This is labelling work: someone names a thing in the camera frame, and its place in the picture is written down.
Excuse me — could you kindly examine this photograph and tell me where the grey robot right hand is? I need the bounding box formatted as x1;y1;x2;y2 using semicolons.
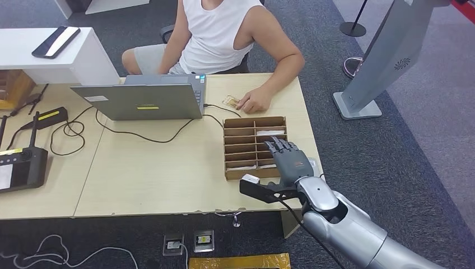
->
263;136;315;187

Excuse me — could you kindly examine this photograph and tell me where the person's left hand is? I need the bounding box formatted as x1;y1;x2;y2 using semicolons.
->
235;87;274;114

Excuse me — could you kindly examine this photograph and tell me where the ID card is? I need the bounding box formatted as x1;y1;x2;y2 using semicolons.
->
222;95;241;109

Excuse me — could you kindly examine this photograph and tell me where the cardboard card organizer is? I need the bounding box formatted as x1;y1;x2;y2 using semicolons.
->
222;116;288;182

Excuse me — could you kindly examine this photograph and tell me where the person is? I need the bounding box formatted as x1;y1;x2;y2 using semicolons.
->
121;0;306;114

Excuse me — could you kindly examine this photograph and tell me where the chrome hook under desk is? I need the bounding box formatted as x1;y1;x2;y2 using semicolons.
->
214;211;243;228

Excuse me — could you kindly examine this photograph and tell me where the chrome stanchion base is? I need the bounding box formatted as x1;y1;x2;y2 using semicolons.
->
343;56;365;80

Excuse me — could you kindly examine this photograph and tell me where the yellow floor mat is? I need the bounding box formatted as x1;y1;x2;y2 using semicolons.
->
189;253;292;269

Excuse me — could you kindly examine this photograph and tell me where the grey laptop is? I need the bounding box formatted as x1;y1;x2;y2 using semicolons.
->
70;74;207;122

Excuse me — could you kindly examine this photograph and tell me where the floor socket with yellow label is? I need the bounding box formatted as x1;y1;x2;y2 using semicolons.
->
193;229;215;253

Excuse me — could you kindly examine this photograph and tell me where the floor socket with white plug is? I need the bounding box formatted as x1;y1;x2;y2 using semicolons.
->
162;234;185;257

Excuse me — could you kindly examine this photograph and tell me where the grey kiosk stand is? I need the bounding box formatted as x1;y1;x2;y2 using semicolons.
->
333;0;451;120

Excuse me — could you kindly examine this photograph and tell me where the white counter shelf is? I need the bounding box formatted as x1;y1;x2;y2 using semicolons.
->
0;27;120;86

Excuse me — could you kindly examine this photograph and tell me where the white furniture base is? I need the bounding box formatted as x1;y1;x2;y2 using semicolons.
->
53;0;151;19

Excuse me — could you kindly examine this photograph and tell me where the black power adapter yellow label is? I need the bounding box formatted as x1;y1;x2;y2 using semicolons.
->
20;106;69;131

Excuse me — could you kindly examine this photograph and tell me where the red object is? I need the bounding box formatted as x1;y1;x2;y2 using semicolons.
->
450;0;475;16

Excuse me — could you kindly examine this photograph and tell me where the yellow wooden box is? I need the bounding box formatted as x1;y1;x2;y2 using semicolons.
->
0;69;37;110

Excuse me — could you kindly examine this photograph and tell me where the black remote controller with antennas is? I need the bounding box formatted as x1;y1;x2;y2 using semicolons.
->
0;111;49;194

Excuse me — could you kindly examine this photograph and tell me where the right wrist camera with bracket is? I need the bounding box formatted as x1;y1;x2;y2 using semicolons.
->
239;173;302;204

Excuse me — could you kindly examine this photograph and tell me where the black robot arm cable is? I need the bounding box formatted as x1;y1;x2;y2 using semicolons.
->
278;198;348;269

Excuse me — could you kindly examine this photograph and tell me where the black laptop power cable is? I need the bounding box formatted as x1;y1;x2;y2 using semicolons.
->
49;104;242;157

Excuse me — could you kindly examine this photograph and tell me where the black stanchion post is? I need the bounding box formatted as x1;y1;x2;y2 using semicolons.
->
339;0;369;38

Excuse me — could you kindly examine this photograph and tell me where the short white socket cable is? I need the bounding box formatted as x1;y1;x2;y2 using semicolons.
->
179;243;189;269

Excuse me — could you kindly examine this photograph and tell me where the long white floor cable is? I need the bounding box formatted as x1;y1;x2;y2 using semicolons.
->
0;234;139;269

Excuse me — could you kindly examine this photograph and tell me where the black adapter mains cable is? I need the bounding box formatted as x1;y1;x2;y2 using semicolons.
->
6;125;34;151

